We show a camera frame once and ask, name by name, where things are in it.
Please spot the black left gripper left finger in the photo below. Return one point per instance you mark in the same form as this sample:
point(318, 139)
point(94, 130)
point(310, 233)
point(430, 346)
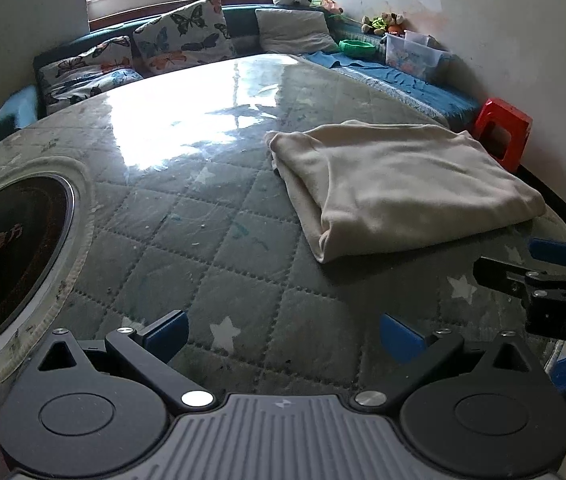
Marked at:
point(143, 356)

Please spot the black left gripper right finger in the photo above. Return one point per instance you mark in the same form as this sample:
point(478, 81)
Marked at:
point(445, 371)

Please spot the cream knit garment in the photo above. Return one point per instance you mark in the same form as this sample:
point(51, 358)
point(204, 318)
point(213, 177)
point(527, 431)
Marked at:
point(362, 189)

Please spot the red plastic stool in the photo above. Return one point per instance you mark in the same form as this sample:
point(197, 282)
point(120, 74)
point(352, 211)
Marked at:
point(503, 131)

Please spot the black round induction cooktop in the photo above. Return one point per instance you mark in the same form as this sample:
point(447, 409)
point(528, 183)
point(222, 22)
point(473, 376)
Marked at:
point(35, 218)

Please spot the clear plastic storage box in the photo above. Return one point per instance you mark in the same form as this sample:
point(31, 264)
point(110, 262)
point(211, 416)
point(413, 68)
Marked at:
point(417, 60)

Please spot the green plastic bowl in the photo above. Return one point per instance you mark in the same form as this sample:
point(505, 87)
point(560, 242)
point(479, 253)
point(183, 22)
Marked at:
point(353, 48)

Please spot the colourful plush toys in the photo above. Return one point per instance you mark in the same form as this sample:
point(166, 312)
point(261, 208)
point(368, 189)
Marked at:
point(386, 23)

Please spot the butterfly pillow lying flat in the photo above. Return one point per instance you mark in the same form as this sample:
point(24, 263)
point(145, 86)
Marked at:
point(107, 66)

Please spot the blue sofa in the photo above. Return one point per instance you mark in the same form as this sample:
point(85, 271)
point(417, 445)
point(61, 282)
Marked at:
point(442, 103)

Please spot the butterfly pillow upright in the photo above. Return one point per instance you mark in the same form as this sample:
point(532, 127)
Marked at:
point(192, 35)

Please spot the grey plain cushion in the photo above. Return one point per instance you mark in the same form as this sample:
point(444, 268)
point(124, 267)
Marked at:
point(294, 31)

